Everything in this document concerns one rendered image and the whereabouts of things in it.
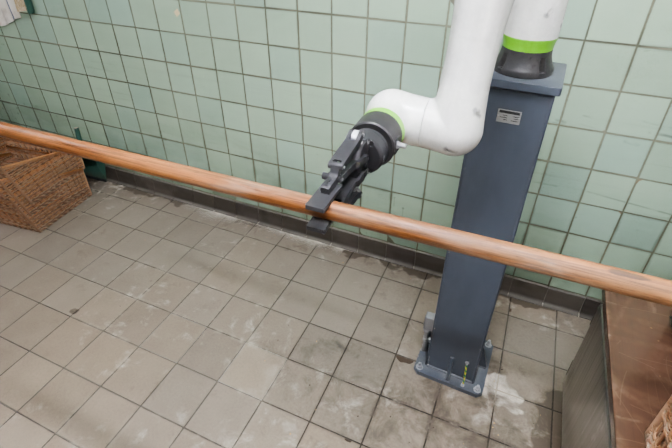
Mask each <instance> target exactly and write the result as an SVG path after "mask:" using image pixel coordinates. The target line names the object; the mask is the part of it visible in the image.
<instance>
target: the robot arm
mask: <svg viewBox="0 0 672 448"><path fill-rule="evenodd" d="M450 1H451V3H452V4H453V5H454V9H453V16H452V23H451V29H450V35H449V41H448V46H447V51H446V56H445V61H444V65H443V69H442V74H441V78H440V81H439V84H440V85H439V89H438V92H437V96H436V97H435V98H428V97H424V96H419V95H416V94H412V93H409V92H406V91H402V90H399V89H387V90H384V91H381V92H379V93H378V94H376V95H375V96H374V97H373V98H372V100H371V101H370V102H369V104H368V106H367V110H366V112H365V114H364V115H363V116H362V117H361V118H360V120H359V121H358V122H357V123H356V124H355V125H354V126H353V128H352V129H349V131H348V134H347V135H346V138H345V140H344V141H343V142H342V144H341V145H340V147H339V148H338V149H337V151H336V152H335V154H334V155H333V156H332V158H331V159H330V160H329V162H328V168H330V171H329V172H328V173H326V172H323V173H322V179H324V180H325V181H324V182H323V183H322V184H321V186H320V187H319V188H318V189H317V191H316V192H315V193H314V194H313V195H312V197H311V198H310V199H309V200H308V201H307V203H306V204H305V209H308V210H312V211H316V212H320V213H325V211H326V210H327V209H328V207H329V206H330V205H331V203H332V202H333V201H338V202H343V203H347V204H351V205H354V203H355V202H356V201H357V199H359V198H361V197H362V194H363V193H362V191H361V189H359V186H360V184H361V183H362V182H363V181H364V179H365V177H366V176H367V174H369V173H372V172H375V171H376V170H378V169H379V168H380V167H381V166H382V165H385V164H386V163H388V162H389V161H390V160H391V158H392V157H393V155H396V153H397V151H398V150H399V148H403V149H406V147H407V145H411V146H416V147H421V148H425V149H428V150H432V151H435V152H438V153H441V154H444V155H447V156H461V155H464V154H467V153H469V152H470V151H472V150H473V149H474V148H475V147H476V146H477V145H478V144H479V142H480V140H481V138H482V135H483V129H484V121H485V114H486V107H487V101H488V95H489V91H490V86H491V81H492V76H493V72H494V71H496V72H497V73H499V74H502V75H505V76H508V77H513V78H518V79H544V78H548V77H550V76H552V74H553V71H554V66H553V62H552V53H553V48H554V45H555V43H556V41H557V40H558V37H559V34H560V30H561V27H562V23H563V20H564V16H565V12H566V9H567V5H568V1H569V0H450ZM502 38H503V44H502V48H501V50H500V52H499V48H500V45H501V41H502ZM498 52H499V54H498ZM338 183H339V184H338ZM332 223H333V221H330V220H326V219H322V218H319V217H315V216H313V217H312V218H311V220H310V221H309V222H308V224H307V225H306V229H307V230H310V231H313V232H317V233H321V234H325V233H326V232H327V230H328V229H329V227H330V226H331V224H332Z"/></svg>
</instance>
